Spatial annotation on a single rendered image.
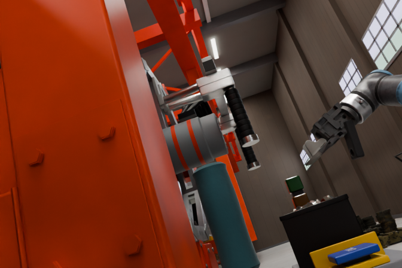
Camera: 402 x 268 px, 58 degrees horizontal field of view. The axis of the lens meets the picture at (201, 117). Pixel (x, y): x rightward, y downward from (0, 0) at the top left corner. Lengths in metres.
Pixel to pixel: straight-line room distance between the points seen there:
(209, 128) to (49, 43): 0.59
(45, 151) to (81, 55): 0.13
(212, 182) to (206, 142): 0.16
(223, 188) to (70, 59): 0.51
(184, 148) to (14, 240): 0.62
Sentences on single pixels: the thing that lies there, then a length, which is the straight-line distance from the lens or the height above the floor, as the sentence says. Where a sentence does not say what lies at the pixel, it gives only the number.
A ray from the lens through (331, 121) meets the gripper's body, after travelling 1.13.
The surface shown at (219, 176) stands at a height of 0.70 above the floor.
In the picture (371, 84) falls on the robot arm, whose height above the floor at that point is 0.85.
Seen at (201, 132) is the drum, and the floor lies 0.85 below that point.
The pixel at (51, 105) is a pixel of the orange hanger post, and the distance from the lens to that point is 0.48.
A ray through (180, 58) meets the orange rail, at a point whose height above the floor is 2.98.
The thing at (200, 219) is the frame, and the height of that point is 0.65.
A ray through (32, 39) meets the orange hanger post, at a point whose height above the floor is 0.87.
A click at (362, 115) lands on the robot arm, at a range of 1.17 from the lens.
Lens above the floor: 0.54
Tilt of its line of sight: 20 degrees up
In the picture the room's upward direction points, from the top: 19 degrees counter-clockwise
